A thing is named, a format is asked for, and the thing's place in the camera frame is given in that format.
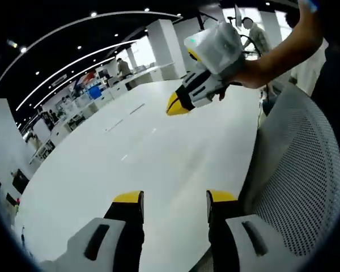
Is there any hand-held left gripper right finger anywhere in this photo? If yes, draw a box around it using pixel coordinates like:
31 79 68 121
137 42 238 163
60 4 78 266
206 189 304 272

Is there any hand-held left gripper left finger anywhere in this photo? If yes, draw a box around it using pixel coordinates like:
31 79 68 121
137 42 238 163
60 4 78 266
41 190 145 272

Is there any person's right hand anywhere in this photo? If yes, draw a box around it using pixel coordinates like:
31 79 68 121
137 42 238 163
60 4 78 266
215 61 270 102

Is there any white square pillar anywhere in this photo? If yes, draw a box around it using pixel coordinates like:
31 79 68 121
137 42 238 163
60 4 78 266
146 19 188 82
0 97 37 182

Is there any long white counter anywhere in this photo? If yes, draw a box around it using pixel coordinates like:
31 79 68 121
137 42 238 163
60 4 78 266
28 66 171 165

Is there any white cloth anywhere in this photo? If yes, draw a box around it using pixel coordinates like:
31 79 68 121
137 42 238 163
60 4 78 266
289 38 329 97

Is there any grey mesh office chair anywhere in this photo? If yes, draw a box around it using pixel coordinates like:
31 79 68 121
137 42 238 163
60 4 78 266
237 83 340 272

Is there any long ceiling light strip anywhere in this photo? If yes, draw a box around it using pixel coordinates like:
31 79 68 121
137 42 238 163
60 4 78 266
33 56 116 108
16 39 138 111

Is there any black box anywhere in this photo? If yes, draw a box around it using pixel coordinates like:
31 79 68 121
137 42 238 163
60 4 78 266
11 169 29 194

